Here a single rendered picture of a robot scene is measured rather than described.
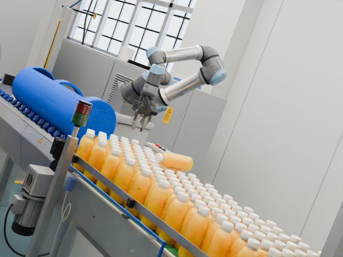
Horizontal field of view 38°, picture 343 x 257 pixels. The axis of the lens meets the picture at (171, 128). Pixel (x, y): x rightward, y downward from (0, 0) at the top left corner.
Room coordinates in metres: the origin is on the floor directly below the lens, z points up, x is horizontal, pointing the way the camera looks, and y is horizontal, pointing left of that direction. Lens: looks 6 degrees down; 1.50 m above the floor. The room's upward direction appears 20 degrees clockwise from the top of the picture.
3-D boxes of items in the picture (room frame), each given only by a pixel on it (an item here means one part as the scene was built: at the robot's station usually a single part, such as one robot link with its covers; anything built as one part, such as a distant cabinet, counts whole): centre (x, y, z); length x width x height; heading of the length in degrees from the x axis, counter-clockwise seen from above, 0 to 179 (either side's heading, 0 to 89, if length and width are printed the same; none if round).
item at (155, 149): (2.64, 0.01, 1.05); 0.20 x 0.10 x 0.10; 41
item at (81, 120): (2.07, 0.38, 1.18); 0.06 x 0.06 x 0.05
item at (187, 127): (5.09, 0.59, 0.72); 2.15 x 0.54 x 1.45; 49
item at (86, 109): (2.07, 0.38, 1.23); 0.06 x 0.06 x 0.04
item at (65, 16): (3.94, 1.10, 0.85); 0.06 x 0.06 x 1.70; 41
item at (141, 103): (2.63, 0.18, 1.30); 0.09 x 0.08 x 0.12; 41
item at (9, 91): (3.60, 1.24, 1.00); 0.10 x 0.04 x 0.15; 131
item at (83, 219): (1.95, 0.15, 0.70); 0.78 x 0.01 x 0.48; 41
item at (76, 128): (2.07, 0.38, 1.18); 0.06 x 0.06 x 0.16
